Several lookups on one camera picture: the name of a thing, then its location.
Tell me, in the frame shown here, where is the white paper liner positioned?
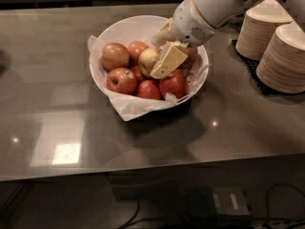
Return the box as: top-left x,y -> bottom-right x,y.
88,35 -> 211,121

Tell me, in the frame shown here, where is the paper plate stack front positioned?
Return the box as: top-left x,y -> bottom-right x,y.
256,22 -> 305,94

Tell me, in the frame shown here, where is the white bowl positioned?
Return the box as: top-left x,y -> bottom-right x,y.
88,15 -> 210,109

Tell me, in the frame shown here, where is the black cable right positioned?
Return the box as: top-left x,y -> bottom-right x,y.
251,183 -> 305,229

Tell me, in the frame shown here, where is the yellow-red apple back left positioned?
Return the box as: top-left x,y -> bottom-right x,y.
100,43 -> 130,72

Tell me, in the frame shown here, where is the red apple front middle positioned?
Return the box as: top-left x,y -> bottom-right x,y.
136,80 -> 161,100

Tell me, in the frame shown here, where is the red apple back middle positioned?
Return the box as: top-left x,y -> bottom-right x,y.
128,41 -> 149,65

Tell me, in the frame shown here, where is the black box under table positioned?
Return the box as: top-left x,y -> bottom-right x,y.
188,187 -> 253,220

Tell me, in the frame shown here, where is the brownish apple back right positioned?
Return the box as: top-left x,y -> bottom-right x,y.
180,47 -> 198,69

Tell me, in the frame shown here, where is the yellow-green apple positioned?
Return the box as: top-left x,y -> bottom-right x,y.
138,47 -> 160,78

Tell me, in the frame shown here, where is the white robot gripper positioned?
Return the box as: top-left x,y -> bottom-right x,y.
150,0 -> 215,79

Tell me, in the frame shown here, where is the small red apple centre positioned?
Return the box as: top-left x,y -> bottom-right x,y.
131,65 -> 146,82

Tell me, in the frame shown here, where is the black tray under plates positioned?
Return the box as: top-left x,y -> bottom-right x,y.
237,52 -> 305,95

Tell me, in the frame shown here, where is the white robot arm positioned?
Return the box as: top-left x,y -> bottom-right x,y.
151,0 -> 305,79

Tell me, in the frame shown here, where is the paper plate stack rear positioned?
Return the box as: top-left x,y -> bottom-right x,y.
235,0 -> 293,61

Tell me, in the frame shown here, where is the red apple front right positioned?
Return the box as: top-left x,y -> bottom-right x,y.
159,70 -> 189,99

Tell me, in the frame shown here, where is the red apple with sticker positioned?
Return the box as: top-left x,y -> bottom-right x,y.
107,68 -> 137,94

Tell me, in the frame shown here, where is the black cable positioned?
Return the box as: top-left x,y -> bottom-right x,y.
251,183 -> 305,229
106,174 -> 141,229

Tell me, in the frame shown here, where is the paper plate stack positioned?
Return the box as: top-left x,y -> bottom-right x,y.
256,22 -> 305,94
235,0 -> 293,61

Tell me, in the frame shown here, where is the black cable left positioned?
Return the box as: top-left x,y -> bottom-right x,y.
106,174 -> 141,229

